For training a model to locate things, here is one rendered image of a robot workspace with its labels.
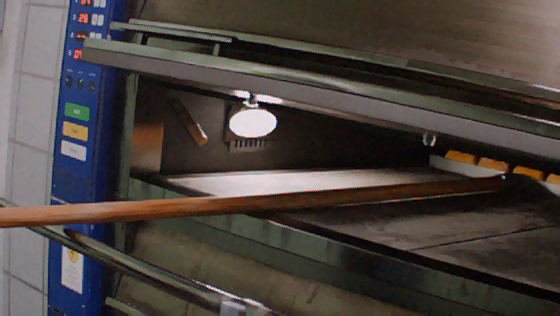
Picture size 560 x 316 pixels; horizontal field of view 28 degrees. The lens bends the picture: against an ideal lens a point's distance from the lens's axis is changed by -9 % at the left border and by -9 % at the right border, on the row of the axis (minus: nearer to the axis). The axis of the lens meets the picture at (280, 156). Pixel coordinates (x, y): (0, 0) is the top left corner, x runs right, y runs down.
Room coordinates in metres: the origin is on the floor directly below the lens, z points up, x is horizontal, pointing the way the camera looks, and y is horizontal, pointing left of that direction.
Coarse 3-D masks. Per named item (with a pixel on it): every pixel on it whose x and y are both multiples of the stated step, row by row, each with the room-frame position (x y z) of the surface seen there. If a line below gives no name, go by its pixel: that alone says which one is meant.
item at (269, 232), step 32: (128, 192) 2.15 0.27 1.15; (160, 192) 2.09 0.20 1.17; (192, 192) 2.07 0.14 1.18; (224, 224) 1.96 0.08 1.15; (256, 224) 1.91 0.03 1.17; (288, 224) 1.88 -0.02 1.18; (320, 256) 1.81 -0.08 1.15; (352, 256) 1.76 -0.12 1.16; (384, 256) 1.72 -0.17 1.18; (416, 256) 1.73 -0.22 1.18; (416, 288) 1.67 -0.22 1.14; (448, 288) 1.63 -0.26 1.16; (480, 288) 1.59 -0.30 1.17; (512, 288) 1.56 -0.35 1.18; (544, 288) 1.57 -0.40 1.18
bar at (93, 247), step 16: (64, 240) 1.66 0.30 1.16; (80, 240) 1.63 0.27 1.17; (96, 240) 1.62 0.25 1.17; (96, 256) 1.60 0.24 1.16; (112, 256) 1.57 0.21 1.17; (128, 256) 1.56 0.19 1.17; (128, 272) 1.54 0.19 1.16; (144, 272) 1.52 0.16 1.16; (160, 272) 1.50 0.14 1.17; (160, 288) 1.50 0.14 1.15; (176, 288) 1.47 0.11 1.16; (192, 288) 1.45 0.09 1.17; (208, 288) 1.45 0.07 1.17; (208, 304) 1.43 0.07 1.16; (224, 304) 1.40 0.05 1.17; (240, 304) 1.40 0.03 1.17; (256, 304) 1.40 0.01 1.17
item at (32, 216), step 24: (288, 192) 2.00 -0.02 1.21; (312, 192) 2.04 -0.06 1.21; (336, 192) 2.07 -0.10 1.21; (360, 192) 2.12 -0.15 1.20; (384, 192) 2.16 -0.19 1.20; (408, 192) 2.21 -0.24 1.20; (432, 192) 2.26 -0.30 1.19; (456, 192) 2.33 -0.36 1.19; (0, 216) 1.58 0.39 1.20; (24, 216) 1.61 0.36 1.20; (48, 216) 1.64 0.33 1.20; (72, 216) 1.67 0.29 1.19; (96, 216) 1.70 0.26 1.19; (120, 216) 1.74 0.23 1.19; (144, 216) 1.77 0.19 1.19; (168, 216) 1.81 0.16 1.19; (192, 216) 1.85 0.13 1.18
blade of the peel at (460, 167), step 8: (432, 160) 2.71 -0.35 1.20; (440, 160) 2.69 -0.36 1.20; (448, 160) 2.67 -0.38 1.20; (440, 168) 2.69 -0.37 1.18; (448, 168) 2.67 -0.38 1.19; (456, 168) 2.66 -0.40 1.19; (464, 168) 2.64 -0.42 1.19; (472, 168) 2.62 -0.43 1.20; (480, 168) 2.61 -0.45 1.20; (488, 168) 2.59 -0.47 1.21; (472, 176) 2.62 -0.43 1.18; (480, 176) 2.60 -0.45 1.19; (488, 176) 2.59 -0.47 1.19; (528, 184) 2.50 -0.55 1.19; (536, 184) 2.49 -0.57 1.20; (544, 184) 2.47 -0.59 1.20; (552, 184) 2.45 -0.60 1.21; (536, 192) 2.48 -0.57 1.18; (544, 192) 2.47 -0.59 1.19; (552, 192) 2.45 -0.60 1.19
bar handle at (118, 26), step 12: (120, 24) 2.05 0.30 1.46; (132, 24) 2.02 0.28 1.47; (144, 36) 2.00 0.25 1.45; (168, 36) 1.95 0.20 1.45; (180, 36) 1.93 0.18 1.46; (192, 36) 1.90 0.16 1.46; (204, 36) 1.88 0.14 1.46; (216, 36) 1.86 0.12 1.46; (228, 36) 1.85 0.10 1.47; (216, 48) 1.86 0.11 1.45
